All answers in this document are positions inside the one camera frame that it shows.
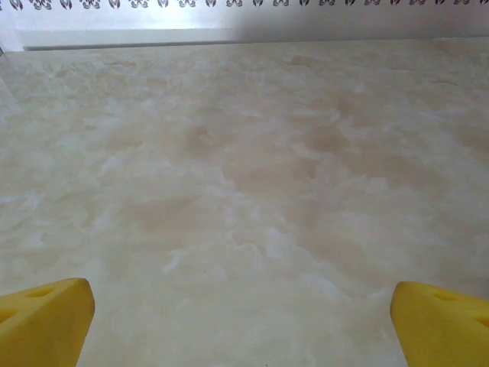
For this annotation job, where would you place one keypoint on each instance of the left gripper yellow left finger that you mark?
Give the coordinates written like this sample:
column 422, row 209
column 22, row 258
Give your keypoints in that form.
column 42, row 325

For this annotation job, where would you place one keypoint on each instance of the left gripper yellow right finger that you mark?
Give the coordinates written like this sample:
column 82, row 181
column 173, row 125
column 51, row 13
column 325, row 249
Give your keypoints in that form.
column 443, row 332

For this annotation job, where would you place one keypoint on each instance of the aluminium frame crossbar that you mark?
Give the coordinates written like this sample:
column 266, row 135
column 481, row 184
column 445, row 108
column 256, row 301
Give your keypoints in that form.
column 114, row 38

